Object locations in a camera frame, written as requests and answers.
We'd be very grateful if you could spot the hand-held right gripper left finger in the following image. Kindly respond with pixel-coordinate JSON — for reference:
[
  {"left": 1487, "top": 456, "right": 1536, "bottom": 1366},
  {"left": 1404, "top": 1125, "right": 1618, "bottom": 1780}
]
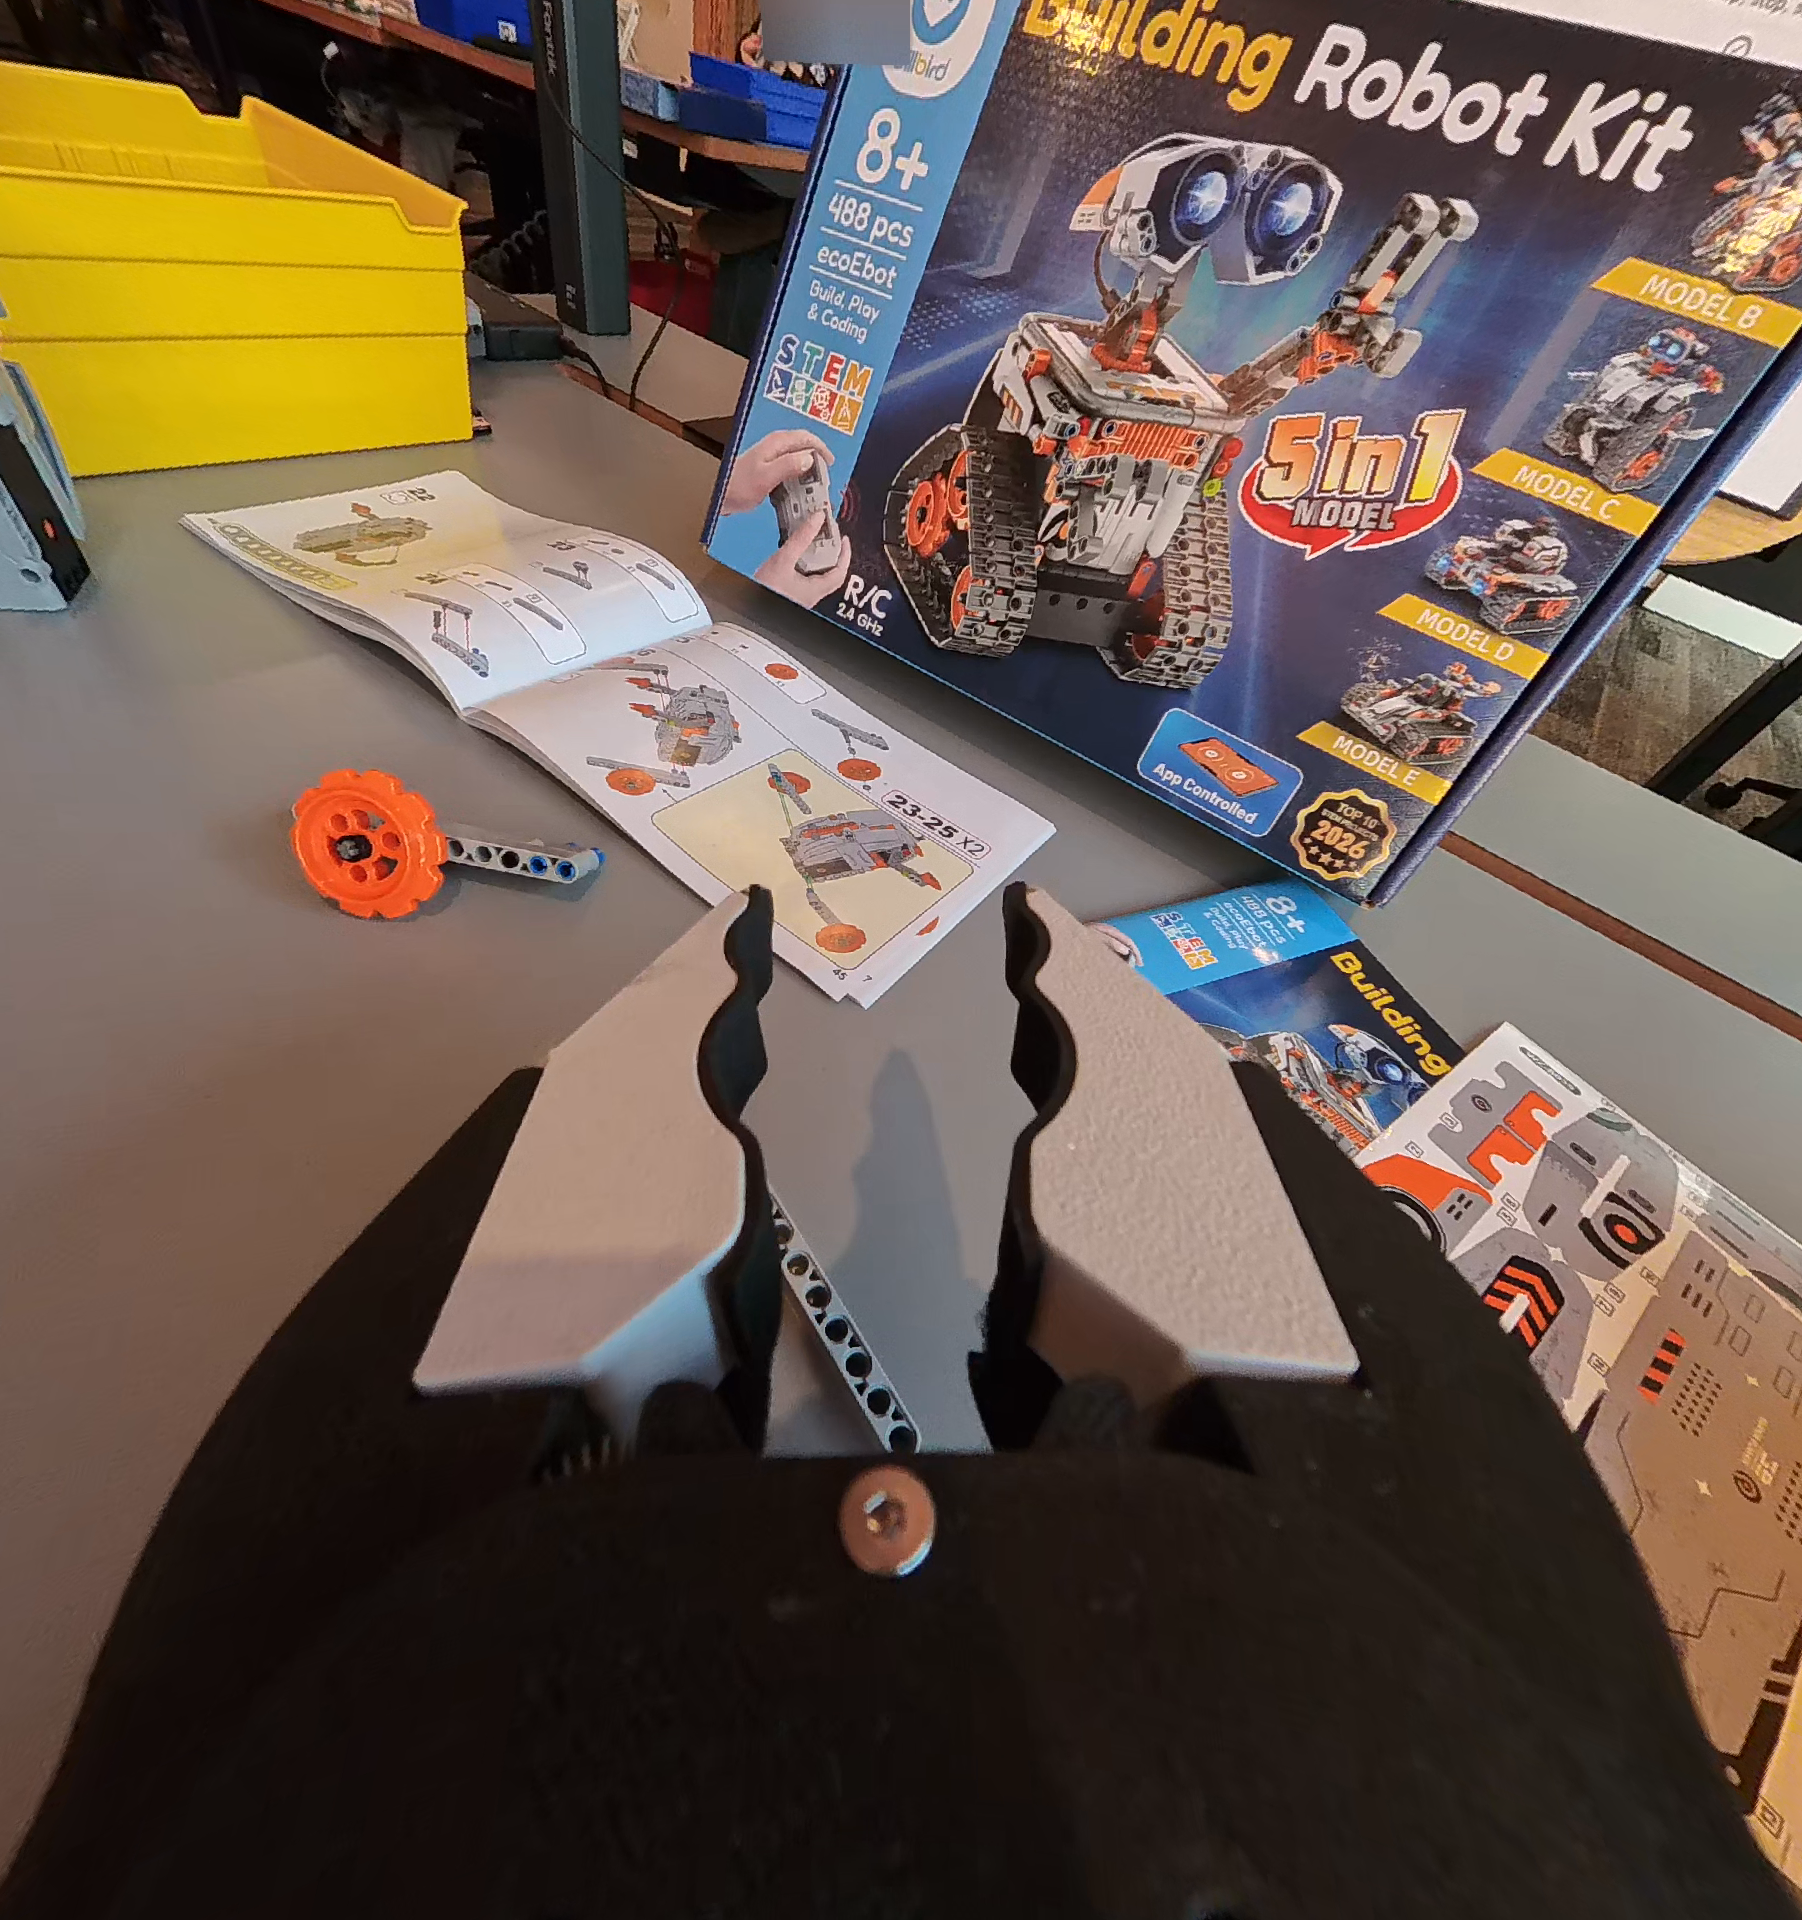
[{"left": 414, "top": 884, "right": 783, "bottom": 1454}]

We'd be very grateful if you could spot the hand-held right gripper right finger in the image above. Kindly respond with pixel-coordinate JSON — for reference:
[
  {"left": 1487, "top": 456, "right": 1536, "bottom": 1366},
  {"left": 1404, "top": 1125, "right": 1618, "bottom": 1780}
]
[{"left": 968, "top": 884, "right": 1363, "bottom": 1454}]

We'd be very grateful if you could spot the light grey holed beam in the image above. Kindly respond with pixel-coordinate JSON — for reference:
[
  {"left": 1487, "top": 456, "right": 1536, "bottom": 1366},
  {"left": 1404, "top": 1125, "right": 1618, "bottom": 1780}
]
[{"left": 769, "top": 1192, "right": 921, "bottom": 1457}]

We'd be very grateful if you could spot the white orange sticker sheet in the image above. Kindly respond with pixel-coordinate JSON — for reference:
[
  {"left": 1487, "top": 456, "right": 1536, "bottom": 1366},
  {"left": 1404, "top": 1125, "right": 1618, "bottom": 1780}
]
[{"left": 1358, "top": 1024, "right": 1802, "bottom": 1501}]

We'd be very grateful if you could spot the orange gear wheel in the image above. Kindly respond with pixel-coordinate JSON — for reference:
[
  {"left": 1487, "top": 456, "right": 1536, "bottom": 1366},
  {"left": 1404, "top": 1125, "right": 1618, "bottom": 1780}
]
[{"left": 291, "top": 769, "right": 451, "bottom": 919}]

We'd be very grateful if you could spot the yellow plastic bin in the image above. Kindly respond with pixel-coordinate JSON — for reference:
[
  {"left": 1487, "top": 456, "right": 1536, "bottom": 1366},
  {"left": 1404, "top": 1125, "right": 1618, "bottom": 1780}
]
[{"left": 0, "top": 51, "right": 476, "bottom": 480}]

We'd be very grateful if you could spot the blue instruction booklet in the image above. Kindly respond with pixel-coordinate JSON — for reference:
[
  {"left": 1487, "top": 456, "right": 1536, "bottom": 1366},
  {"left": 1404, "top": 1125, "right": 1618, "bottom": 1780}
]
[{"left": 1095, "top": 884, "right": 1465, "bottom": 1163}]

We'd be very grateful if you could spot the open instruction booklet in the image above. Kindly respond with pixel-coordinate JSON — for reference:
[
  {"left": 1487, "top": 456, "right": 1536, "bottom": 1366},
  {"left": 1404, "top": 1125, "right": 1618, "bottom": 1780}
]
[{"left": 181, "top": 469, "right": 1057, "bottom": 1004}]

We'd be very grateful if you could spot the brown sticker sheet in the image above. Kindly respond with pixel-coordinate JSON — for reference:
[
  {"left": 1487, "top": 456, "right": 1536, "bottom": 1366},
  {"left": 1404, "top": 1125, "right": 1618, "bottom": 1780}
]
[{"left": 1584, "top": 1198, "right": 1802, "bottom": 1894}]

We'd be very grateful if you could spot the grey robot model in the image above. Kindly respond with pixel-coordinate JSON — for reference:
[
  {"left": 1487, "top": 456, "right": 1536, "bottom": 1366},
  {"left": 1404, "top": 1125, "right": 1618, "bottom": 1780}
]
[{"left": 0, "top": 194, "right": 93, "bottom": 613}]

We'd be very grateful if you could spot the blue robot kit box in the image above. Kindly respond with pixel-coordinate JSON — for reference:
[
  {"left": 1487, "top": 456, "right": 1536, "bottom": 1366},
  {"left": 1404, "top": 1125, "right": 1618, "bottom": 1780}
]
[{"left": 703, "top": 0, "right": 1802, "bottom": 906}]

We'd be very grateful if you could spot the dark grey flat device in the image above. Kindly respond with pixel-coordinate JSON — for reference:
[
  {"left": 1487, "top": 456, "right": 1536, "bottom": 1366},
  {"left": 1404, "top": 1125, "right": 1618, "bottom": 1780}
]
[{"left": 533, "top": 0, "right": 637, "bottom": 338}]

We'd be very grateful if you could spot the blue parts tray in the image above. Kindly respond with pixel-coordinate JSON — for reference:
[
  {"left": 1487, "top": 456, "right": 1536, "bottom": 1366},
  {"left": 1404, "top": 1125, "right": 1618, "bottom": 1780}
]
[{"left": 688, "top": 51, "right": 832, "bottom": 148}]

